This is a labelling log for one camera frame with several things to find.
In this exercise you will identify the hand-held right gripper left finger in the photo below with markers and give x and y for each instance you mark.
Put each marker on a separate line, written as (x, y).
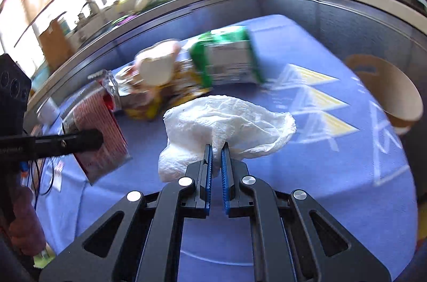
(208, 175)

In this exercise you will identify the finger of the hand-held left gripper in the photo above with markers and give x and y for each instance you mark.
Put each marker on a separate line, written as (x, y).
(66, 143)

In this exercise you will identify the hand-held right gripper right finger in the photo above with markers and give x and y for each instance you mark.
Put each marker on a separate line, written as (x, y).
(225, 182)

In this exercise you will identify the red brown cardboard box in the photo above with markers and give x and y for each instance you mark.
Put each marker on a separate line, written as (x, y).
(96, 120)

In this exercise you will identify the white plastic bag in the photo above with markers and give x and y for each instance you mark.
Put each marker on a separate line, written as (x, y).
(216, 121)

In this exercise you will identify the person's left hand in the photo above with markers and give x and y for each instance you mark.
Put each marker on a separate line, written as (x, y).
(28, 228)

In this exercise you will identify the white paper cup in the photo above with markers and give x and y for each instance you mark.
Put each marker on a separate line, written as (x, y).
(48, 110)

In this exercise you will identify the wooden cutting board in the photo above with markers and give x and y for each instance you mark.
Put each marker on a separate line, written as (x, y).
(55, 45)

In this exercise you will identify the clear silver foil wrapper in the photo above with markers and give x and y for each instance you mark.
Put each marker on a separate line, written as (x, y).
(111, 85)

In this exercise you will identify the yellow patterned snack wrapper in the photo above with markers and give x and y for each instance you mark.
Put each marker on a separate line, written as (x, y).
(181, 83)

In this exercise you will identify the blue printed tablecloth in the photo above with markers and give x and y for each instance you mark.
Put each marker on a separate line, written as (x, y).
(333, 185)

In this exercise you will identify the white tub with lid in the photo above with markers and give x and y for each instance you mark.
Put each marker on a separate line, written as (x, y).
(155, 71)

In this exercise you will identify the green snack package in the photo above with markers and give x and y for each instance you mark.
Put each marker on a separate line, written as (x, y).
(227, 58)

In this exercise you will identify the purple green cloth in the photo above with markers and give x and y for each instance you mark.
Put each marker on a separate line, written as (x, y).
(125, 20)

